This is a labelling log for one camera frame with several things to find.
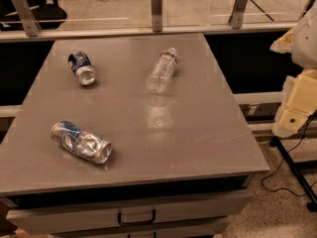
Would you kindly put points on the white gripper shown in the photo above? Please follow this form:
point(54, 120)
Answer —
point(306, 45)

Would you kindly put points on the crushed silver blue can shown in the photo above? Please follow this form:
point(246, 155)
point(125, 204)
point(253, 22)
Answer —
point(80, 143)

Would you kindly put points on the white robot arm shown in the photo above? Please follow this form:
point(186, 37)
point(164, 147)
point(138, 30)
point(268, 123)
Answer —
point(300, 42)

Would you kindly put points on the blue pepsi can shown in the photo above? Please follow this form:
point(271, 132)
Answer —
point(81, 67)

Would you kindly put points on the black stand leg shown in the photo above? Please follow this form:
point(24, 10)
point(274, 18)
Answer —
point(296, 169)

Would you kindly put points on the clear plastic water bottle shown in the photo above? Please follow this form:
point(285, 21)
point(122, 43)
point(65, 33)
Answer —
point(161, 74)

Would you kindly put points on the grey cabinet drawer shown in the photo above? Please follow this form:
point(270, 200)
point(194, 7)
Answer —
point(104, 214)

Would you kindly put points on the black office chair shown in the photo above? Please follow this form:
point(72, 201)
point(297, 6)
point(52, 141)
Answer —
point(47, 12)

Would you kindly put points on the right metal rail bracket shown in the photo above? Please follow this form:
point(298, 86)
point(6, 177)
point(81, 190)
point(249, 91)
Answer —
point(237, 16)

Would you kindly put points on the metal rail bracket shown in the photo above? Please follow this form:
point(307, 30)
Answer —
point(237, 16)
point(156, 6)
point(28, 21)

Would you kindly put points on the middle metal rail bracket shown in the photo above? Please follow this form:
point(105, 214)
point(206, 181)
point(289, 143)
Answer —
point(156, 6)

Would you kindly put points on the black drawer handle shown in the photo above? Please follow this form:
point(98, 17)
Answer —
point(136, 219)

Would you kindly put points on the metal rail beam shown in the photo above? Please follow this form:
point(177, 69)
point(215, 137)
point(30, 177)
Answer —
point(54, 35)

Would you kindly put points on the left metal rail bracket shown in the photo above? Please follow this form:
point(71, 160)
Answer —
point(28, 21)

